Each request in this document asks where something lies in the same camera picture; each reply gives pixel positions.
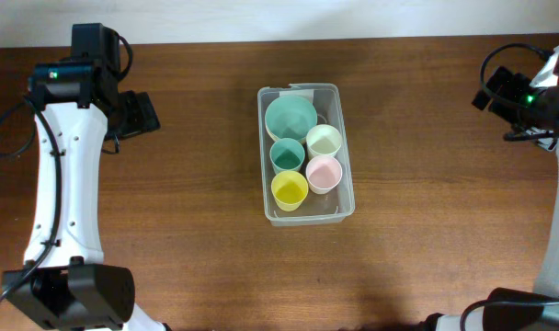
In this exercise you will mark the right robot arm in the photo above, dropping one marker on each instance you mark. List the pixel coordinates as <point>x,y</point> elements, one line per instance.
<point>531,108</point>

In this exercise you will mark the yellow plastic cup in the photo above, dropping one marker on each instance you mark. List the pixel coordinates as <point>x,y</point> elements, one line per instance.
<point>289,190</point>

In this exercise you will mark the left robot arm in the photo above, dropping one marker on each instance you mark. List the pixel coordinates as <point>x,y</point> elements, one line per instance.
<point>64,283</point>

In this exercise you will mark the clear plastic storage container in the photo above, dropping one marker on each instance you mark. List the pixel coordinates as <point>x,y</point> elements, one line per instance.
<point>331,207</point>

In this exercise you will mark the pink plastic cup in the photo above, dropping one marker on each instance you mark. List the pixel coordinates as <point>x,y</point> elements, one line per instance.
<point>323,173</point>

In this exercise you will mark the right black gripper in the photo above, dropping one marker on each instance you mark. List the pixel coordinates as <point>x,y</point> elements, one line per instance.
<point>514,84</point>

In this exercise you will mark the green plastic cup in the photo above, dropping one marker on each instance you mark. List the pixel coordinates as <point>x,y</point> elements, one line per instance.
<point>286,154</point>

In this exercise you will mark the pink plastic bowl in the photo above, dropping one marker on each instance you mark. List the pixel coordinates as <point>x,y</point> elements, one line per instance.
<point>276,138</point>

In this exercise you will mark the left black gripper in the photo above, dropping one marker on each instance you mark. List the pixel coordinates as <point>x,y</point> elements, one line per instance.
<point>145,118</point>

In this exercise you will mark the green plastic bowl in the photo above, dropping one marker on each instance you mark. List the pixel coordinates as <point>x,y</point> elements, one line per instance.
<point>291,116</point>

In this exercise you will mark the white plastic cup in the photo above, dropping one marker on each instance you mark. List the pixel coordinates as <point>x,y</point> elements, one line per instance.
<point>323,139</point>

